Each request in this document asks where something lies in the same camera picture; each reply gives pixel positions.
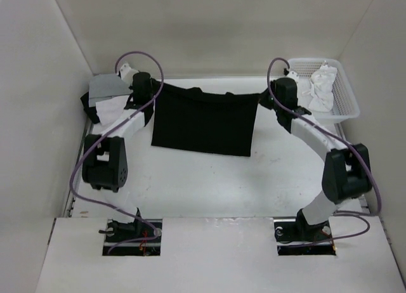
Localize black tank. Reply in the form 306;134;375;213
80;92;100;124
152;84;263;157

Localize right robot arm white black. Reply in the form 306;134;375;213
259;77;372;240

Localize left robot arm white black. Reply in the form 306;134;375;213
81;72;160;217

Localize grey folded tank top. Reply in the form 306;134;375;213
88;74;131;107

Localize white folded tank top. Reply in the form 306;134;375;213
96;96;128;126

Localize black folded tank top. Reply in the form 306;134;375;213
80;92;100;124

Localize white crumpled tank top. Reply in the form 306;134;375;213
299;62;337;112

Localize white plastic laundry basket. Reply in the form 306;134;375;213
289;58;360;125

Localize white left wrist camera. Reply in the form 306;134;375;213
118;62;138;85

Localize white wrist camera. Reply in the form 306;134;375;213
118;62;138;85
284;68;299;82

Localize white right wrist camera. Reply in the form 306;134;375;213
284;68;299;82

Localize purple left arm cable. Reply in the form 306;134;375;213
69;51;165;254

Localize left aluminium table rail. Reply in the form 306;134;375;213
62;121;93;218

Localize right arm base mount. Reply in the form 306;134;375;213
273;219;336;256

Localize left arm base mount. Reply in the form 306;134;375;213
99;219;162;257

